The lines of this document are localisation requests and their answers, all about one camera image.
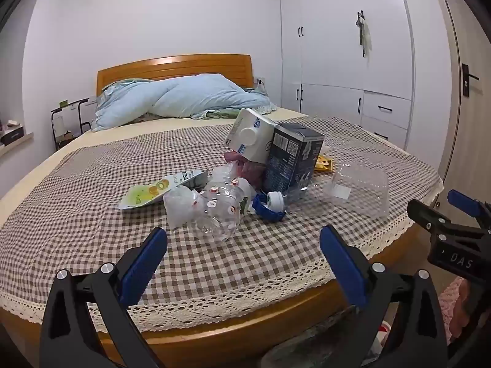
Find light blue duvet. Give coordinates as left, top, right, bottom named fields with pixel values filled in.
left=91, top=73, right=277, bottom=132

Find hanging keys with white bag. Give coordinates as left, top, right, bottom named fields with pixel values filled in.
left=355, top=10, right=373, bottom=57

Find white milk carton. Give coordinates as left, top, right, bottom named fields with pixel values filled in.
left=224, top=108, right=277, bottom=165

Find dark blue cardboard box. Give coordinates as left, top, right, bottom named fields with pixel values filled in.
left=263, top=122, right=326, bottom=202

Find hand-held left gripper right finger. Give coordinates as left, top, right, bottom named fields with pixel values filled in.
left=319, top=225, right=449, bottom=368

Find black door handle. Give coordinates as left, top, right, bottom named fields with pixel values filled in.
left=462, top=63, right=480, bottom=98

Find black frame side table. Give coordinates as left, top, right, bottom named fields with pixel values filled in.
left=51, top=98, right=93, bottom=151

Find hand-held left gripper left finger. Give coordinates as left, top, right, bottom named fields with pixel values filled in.
left=39, top=227, right=168, bottom=368

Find cream bed sheet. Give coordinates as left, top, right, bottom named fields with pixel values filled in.
left=0, top=106, right=309, bottom=204

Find clear plastic clamshell container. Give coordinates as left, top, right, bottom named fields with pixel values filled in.
left=286, top=161, right=390, bottom=223

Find white wardrobe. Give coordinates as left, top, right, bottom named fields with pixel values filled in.
left=278, top=0, right=417, bottom=152

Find white plastic bag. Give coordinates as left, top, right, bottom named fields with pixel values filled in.
left=163, top=188, right=201, bottom=231

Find green pet food pouch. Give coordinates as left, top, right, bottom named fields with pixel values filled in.
left=118, top=170, right=209, bottom=210

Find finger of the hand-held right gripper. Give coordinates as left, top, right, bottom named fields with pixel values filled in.
left=407, top=198, right=454, bottom=237
left=447, top=189, right=491, bottom=235

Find clear plastic bottle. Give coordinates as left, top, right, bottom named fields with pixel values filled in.
left=188, top=162, right=257, bottom=247

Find dark flat box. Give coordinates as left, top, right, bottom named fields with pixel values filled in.
left=0, top=125, right=25, bottom=146

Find blue white bottle cap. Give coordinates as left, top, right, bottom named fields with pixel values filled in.
left=252, top=191, right=288, bottom=223

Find brown checked blanket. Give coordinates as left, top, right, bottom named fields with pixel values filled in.
left=0, top=116, right=446, bottom=332

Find purple cloth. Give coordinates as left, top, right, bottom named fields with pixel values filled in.
left=224, top=151, right=266, bottom=191

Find white windowsill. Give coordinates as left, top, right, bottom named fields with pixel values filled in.
left=0, top=132, right=34, bottom=159

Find yellow snack packet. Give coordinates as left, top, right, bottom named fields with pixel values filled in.
left=314, top=153, right=335, bottom=173

